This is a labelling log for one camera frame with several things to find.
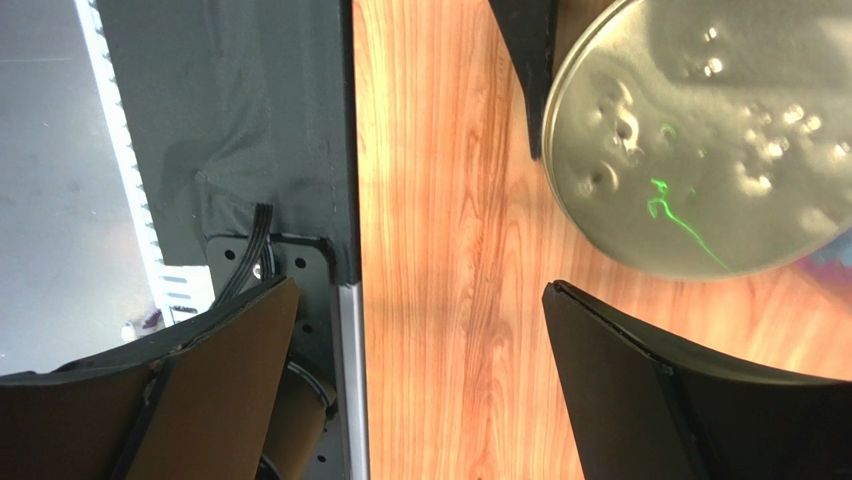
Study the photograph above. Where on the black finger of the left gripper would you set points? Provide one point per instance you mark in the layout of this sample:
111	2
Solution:
528	28

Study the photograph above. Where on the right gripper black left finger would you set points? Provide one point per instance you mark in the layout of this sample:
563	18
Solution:
192	401

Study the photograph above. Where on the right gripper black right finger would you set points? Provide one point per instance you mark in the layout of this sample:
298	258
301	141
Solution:
648	404

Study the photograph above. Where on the gold round tin lid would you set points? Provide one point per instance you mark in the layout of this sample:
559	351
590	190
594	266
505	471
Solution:
699	140

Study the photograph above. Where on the clear round plastic jar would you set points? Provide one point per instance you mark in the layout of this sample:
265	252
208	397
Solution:
830	266

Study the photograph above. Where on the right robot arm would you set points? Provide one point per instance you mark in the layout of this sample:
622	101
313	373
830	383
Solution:
293	412

